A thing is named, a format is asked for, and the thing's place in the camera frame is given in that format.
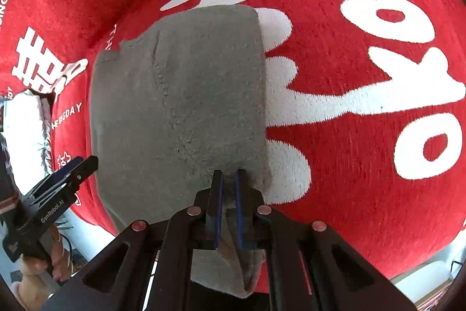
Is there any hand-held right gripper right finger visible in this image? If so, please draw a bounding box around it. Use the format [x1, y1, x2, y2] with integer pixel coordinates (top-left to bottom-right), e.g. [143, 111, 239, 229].
[235, 169, 419, 311]

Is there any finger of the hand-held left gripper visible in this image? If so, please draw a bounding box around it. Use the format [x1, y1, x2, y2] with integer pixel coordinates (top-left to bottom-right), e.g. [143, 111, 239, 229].
[53, 157, 85, 184]
[66, 155, 100, 189]

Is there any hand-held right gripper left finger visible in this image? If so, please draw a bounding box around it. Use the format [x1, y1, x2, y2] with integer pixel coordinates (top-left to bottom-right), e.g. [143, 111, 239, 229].
[42, 170, 224, 311]

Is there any grey knitted garment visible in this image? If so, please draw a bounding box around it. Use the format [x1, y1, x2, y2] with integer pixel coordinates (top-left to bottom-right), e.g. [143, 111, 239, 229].
[89, 4, 274, 299]

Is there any person's left hand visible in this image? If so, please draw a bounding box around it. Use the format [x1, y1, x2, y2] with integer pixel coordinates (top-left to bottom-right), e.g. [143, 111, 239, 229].
[15, 224, 73, 310]

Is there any grey fuzzy cloth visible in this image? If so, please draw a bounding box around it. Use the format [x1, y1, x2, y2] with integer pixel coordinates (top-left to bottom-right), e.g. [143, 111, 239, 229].
[38, 94, 57, 175]

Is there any white box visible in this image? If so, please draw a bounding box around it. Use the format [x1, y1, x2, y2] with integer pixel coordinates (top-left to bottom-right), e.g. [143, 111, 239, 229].
[394, 260, 454, 294]

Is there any red printed blanket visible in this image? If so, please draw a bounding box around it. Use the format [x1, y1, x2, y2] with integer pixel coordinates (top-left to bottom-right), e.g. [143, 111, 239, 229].
[0, 0, 466, 291]

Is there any black cable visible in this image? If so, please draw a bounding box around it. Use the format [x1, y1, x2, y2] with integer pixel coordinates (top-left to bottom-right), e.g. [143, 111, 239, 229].
[54, 218, 82, 262]

